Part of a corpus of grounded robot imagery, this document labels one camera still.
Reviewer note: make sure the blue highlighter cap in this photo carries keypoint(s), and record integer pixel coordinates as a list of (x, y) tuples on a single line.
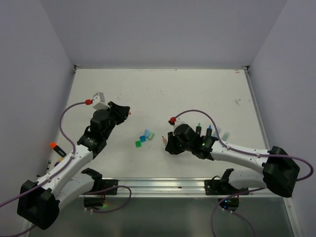
[(142, 138)]

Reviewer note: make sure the aluminium front rail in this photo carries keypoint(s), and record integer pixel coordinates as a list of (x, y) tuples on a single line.
[(158, 186)]

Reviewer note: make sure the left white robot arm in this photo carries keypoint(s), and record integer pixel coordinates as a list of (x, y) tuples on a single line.
[(40, 202)]

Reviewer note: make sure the green translucent pen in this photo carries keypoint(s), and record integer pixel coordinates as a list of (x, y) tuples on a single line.
[(225, 136)]

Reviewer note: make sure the blue-capped black highlighter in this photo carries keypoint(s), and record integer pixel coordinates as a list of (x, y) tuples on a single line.
[(209, 132)]

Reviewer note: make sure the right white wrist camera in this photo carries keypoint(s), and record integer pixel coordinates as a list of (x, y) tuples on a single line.
[(177, 123)]

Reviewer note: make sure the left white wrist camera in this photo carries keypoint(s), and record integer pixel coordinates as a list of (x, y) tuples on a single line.
[(98, 101)]

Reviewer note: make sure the green-capped black highlighter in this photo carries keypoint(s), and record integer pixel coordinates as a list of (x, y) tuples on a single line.
[(198, 129)]

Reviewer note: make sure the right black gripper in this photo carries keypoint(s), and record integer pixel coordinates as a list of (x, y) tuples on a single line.
[(170, 145)]

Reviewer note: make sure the light blue pen cap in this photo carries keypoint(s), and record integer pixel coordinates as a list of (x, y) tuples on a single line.
[(146, 133)]

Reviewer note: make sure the green highlighter cap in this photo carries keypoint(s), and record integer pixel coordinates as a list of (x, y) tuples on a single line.
[(138, 144)]

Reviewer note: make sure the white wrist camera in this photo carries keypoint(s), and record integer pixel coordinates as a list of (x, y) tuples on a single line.
[(98, 101), (177, 123)]

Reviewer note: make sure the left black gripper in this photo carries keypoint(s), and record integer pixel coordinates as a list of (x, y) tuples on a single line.
[(120, 111)]

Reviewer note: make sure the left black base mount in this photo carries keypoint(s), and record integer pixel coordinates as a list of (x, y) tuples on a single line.
[(95, 197)]

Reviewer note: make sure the blue translucent pen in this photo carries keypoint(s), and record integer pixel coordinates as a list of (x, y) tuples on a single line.
[(216, 132)]

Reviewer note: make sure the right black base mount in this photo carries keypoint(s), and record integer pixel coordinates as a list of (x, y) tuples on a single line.
[(220, 186)]

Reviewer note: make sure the light green pen cap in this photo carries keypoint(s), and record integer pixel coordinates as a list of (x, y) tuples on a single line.
[(151, 135)]

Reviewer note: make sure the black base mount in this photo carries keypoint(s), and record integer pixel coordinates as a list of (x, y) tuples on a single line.
[(95, 197), (220, 186)]

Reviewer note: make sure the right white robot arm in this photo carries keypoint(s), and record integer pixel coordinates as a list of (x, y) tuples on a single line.
[(265, 169)]

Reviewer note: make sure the orange-capped black highlighter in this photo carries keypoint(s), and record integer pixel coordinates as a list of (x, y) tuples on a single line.
[(57, 149)]

